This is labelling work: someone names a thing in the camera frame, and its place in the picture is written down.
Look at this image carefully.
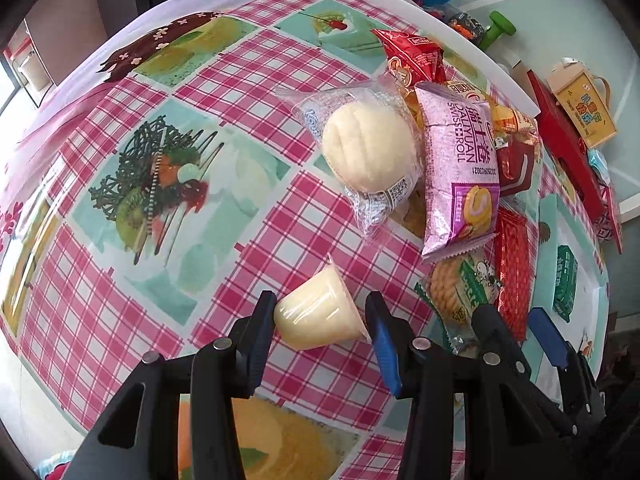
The green dumbbell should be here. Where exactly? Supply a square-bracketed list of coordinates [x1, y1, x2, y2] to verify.
[480, 11, 517, 51]

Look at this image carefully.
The green biscuit packet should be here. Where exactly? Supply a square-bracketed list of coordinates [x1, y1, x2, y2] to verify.
[414, 255, 501, 358]

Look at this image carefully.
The red patterned box lid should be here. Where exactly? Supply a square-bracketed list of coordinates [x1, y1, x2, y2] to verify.
[597, 180, 623, 256]

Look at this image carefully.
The white box with teal rim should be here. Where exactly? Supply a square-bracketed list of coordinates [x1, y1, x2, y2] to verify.
[537, 192, 611, 391]

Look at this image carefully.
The yellow pudding cup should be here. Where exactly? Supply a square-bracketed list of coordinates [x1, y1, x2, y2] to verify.
[272, 255, 373, 352]

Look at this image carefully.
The yellow cake packet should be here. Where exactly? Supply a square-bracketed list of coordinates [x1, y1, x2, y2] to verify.
[487, 102, 541, 143]

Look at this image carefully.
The red patterned snack packet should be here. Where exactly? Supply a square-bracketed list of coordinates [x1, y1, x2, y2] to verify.
[492, 207, 533, 343]

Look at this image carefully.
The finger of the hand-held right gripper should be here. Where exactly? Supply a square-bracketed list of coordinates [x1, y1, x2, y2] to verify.
[527, 307, 601, 426]
[472, 304, 532, 376]

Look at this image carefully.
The pink checked tablecloth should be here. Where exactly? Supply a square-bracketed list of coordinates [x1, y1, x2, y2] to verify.
[0, 0, 613, 480]

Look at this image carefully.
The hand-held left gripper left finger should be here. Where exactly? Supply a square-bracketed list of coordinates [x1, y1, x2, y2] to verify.
[62, 290, 278, 480]

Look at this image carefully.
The green snack packet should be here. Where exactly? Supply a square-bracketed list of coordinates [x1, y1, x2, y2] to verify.
[552, 245, 579, 323]

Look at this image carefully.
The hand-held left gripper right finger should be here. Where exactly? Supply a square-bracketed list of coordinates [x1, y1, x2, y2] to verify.
[364, 291, 581, 480]

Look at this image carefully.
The dark red snack packet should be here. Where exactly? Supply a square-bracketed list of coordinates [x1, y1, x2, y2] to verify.
[495, 137, 541, 198]

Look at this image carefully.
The pink swiss roll packet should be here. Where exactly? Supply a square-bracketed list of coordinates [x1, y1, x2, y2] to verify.
[414, 81, 501, 263]

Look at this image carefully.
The round bun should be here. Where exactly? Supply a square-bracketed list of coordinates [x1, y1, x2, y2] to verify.
[274, 72, 426, 241]

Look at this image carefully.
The red gift box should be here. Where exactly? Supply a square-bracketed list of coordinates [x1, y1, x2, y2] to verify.
[525, 70, 608, 223]

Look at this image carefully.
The orange toy box with handle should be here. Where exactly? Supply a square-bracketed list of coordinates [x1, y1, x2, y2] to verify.
[545, 60, 618, 150]

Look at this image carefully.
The beige orange snack packet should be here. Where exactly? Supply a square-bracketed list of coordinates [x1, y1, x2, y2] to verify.
[445, 80, 496, 111]

